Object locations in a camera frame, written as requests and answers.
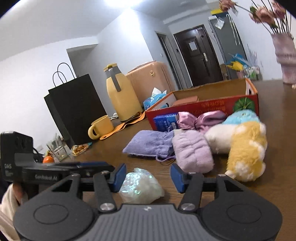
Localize iridescent plastic bag ball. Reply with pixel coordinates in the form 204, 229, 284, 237
119, 168, 165, 204

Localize purple drawstring pouch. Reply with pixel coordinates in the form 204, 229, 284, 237
122, 130, 175, 162

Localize pink satin bow scrunchie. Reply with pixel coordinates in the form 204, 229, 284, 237
177, 110, 227, 133

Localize blue handkerchief tissue pack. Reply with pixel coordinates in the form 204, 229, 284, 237
153, 113, 179, 132

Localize yellow white plush toy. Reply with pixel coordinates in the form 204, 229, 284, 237
204, 121, 267, 182

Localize blue plush toy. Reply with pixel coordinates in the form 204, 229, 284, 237
222, 109, 260, 125

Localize blue soft tissue pack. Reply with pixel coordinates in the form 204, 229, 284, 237
143, 87, 167, 110

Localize left hand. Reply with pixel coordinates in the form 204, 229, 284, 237
1, 183, 28, 240

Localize orange fruit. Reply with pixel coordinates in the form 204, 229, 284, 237
43, 156, 55, 164

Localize clear glass container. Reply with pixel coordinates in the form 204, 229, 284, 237
47, 133, 68, 162

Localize snack packet with nuts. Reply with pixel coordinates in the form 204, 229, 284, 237
71, 142, 92, 156

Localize yellow ceramic mug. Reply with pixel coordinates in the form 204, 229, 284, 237
88, 115, 114, 140

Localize black paper shopping bag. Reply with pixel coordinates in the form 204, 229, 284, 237
44, 74, 107, 148

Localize yellow thermos jug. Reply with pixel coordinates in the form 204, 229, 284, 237
103, 63, 142, 121

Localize red orange cardboard box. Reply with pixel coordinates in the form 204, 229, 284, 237
145, 79, 259, 130

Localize pink suitcase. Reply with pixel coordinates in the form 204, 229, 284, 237
126, 61, 176, 106

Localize dark brown entry door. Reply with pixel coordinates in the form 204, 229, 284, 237
174, 25, 223, 87

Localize yellow blue toy clutter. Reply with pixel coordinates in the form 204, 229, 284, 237
226, 53, 249, 72

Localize grey refrigerator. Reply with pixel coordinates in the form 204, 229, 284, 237
208, 11, 248, 80

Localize pink textured vase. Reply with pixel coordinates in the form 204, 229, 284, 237
271, 33, 295, 85

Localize yellow box on fridge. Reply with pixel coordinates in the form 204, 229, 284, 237
211, 9, 223, 15

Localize dried pink roses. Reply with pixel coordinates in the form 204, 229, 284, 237
219, 0, 292, 35

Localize wire storage cart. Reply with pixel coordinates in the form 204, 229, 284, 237
243, 65, 262, 81

